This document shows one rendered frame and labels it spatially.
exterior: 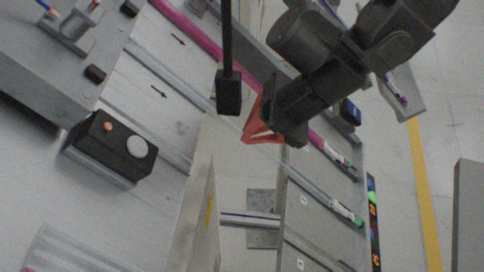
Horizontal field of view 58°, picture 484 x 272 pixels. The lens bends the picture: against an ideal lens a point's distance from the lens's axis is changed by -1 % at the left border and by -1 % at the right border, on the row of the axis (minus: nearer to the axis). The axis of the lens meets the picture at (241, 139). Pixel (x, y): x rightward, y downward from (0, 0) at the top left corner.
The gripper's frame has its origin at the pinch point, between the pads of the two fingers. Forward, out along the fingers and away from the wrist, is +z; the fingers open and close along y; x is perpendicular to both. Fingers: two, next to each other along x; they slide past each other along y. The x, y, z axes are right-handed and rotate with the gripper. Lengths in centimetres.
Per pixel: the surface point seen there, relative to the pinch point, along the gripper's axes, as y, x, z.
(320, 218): 4.3, 18.6, 2.5
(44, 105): 16.6, -26.4, -4.8
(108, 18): 5.0, -25.5, -7.8
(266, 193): -52, 62, 70
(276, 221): -22, 45, 43
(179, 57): -5.0, -14.1, -0.6
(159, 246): 22.1, -9.2, -0.3
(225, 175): -59, 50, 81
